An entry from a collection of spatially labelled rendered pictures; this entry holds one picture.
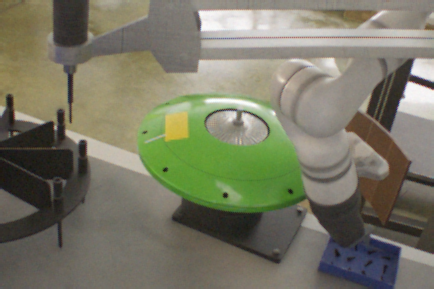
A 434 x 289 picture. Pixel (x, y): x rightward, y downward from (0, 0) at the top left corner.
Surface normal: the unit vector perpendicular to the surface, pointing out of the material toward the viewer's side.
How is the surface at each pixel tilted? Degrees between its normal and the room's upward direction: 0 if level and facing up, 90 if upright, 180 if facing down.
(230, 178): 22
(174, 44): 90
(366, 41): 9
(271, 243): 0
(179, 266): 0
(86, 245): 0
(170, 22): 90
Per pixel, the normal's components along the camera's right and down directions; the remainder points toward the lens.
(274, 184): 0.29, -0.53
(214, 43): -0.02, -0.82
